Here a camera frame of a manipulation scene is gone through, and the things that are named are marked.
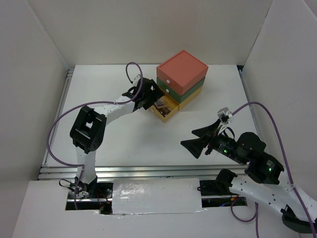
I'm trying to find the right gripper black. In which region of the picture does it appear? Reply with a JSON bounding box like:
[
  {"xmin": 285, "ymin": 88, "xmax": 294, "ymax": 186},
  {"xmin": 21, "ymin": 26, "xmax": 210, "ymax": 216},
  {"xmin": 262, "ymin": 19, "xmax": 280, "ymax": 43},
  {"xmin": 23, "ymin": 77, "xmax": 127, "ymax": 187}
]
[{"xmin": 179, "ymin": 118, "xmax": 246, "ymax": 164}]

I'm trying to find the green drawer box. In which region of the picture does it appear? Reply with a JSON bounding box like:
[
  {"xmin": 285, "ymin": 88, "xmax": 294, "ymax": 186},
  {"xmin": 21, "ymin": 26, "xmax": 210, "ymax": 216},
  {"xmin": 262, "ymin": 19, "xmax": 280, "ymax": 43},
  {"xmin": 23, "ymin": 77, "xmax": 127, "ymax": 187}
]
[{"xmin": 157, "ymin": 77, "xmax": 205, "ymax": 104}]

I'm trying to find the yellow drawer box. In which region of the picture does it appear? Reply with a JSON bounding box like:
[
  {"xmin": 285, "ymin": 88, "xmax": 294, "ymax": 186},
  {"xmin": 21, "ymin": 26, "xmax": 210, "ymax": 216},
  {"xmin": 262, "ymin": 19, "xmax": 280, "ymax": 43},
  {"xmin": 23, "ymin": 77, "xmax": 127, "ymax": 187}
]
[{"xmin": 150, "ymin": 87, "xmax": 203, "ymax": 122}]

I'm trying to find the brown eyeshadow palette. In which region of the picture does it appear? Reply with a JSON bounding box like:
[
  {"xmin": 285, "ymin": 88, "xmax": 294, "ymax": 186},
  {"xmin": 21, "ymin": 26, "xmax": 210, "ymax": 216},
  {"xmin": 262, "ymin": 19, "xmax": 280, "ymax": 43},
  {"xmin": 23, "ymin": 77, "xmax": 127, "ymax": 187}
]
[{"xmin": 154, "ymin": 104, "xmax": 172, "ymax": 117}]

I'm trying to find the colourful square eyeshadow palette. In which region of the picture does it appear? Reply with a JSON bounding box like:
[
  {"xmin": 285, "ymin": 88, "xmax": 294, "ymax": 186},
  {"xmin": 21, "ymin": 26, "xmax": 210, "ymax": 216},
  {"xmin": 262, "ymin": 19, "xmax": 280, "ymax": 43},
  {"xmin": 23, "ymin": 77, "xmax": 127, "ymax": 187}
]
[{"xmin": 154, "ymin": 97, "xmax": 168, "ymax": 109}]

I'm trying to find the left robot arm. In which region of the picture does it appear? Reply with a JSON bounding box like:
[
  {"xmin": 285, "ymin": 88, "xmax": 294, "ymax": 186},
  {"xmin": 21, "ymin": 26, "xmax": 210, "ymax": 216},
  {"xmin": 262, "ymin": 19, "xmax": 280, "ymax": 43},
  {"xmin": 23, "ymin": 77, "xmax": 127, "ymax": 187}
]
[{"xmin": 70, "ymin": 78, "xmax": 163, "ymax": 198}]

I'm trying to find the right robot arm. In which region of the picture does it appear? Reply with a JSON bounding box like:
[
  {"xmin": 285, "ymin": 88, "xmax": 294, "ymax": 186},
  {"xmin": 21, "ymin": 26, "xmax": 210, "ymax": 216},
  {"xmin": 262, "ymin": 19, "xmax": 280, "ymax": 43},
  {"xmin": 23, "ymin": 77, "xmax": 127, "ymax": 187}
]
[{"xmin": 180, "ymin": 120, "xmax": 317, "ymax": 235}]

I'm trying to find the white front cover panel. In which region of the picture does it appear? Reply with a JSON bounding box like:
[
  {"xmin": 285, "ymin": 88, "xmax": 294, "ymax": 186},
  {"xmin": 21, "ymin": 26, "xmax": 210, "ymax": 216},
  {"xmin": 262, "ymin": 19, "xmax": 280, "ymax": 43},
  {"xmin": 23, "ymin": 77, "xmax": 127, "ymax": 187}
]
[{"xmin": 112, "ymin": 178, "xmax": 204, "ymax": 215}]

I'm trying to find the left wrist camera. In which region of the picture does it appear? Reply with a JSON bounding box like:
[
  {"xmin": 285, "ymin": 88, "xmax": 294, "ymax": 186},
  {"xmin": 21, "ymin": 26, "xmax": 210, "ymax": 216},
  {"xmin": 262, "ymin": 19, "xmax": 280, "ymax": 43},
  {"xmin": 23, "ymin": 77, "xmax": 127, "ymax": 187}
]
[{"xmin": 132, "ymin": 74, "xmax": 141, "ymax": 86}]

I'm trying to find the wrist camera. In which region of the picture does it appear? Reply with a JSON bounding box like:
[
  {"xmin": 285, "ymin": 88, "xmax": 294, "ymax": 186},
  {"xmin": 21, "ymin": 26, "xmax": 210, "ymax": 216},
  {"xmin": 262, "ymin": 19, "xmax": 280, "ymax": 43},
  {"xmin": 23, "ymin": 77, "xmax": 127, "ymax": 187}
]
[
  {"xmin": 217, "ymin": 107, "xmax": 233, "ymax": 126},
  {"xmin": 132, "ymin": 74, "xmax": 141, "ymax": 86}
]

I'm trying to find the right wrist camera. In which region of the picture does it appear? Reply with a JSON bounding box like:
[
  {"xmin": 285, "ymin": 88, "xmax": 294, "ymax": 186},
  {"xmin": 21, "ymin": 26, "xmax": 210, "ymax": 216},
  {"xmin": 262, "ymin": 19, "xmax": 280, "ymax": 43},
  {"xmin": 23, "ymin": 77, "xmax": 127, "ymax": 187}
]
[{"xmin": 217, "ymin": 107, "xmax": 233, "ymax": 126}]

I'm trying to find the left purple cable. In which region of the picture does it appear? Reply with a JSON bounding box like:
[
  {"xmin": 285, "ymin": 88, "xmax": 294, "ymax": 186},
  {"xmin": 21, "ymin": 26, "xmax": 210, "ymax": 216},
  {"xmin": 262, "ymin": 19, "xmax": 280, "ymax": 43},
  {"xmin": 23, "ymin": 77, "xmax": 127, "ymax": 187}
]
[{"xmin": 47, "ymin": 61, "xmax": 144, "ymax": 211}]

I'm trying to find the aluminium table rail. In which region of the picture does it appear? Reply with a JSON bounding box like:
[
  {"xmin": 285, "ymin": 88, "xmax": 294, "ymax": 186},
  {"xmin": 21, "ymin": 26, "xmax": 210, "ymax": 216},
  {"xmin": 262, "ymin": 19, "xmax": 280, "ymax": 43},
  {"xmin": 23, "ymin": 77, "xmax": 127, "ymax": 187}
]
[{"xmin": 37, "ymin": 68, "xmax": 258, "ymax": 180}]

